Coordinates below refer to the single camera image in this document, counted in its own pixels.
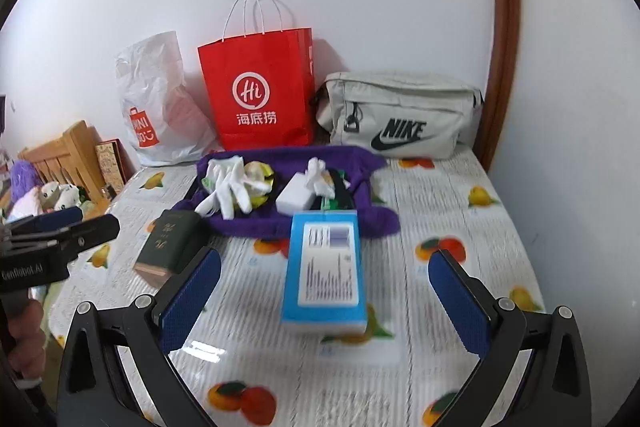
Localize white cotton gloves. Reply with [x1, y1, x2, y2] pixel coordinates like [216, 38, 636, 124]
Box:
[195, 155, 255, 220]

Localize grey Nike pouch bag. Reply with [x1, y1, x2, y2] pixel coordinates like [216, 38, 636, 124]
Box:
[317, 72, 484, 159]

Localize yellow black folded pouch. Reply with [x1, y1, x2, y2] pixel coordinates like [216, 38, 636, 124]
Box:
[244, 161, 274, 209]

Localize white tissue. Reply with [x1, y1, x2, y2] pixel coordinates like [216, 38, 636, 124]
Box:
[305, 157, 335, 199]

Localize fruit print tablecloth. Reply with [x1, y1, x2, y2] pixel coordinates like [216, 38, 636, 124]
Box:
[50, 145, 542, 426]

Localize purple plush toy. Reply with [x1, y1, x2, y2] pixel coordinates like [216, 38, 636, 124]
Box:
[10, 159, 42, 202]

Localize patterned brown book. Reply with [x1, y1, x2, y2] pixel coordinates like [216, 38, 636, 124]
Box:
[96, 139, 128, 194]

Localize left hand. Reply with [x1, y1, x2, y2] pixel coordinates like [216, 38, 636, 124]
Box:
[8, 299, 46, 379]

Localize purple fleece cloth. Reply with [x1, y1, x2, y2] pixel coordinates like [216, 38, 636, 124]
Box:
[174, 145, 400, 239]

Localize blue white cardboard box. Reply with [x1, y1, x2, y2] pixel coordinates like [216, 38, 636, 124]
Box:
[281, 211, 368, 337]

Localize white Miniso plastic bag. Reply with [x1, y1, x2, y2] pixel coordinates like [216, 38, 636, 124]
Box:
[115, 31, 219, 167]

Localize dark green passport booklet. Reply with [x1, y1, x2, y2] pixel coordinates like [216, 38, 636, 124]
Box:
[134, 210, 209, 288]

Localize white sponge block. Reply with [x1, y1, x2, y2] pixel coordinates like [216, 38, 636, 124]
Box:
[276, 172, 318, 216]

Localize brown wooden door frame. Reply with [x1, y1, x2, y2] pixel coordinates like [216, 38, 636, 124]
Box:
[473, 0, 522, 170]

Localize small green snack packet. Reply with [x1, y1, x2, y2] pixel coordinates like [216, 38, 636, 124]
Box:
[320, 169, 355, 211]

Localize red paper shopping bag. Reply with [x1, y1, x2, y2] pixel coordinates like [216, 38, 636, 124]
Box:
[198, 27, 314, 150]

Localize white plush toys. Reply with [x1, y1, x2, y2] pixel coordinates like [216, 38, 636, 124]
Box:
[9, 181, 81, 221]

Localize wooden chair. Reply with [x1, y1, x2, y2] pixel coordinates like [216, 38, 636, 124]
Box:
[18, 120, 108, 207]

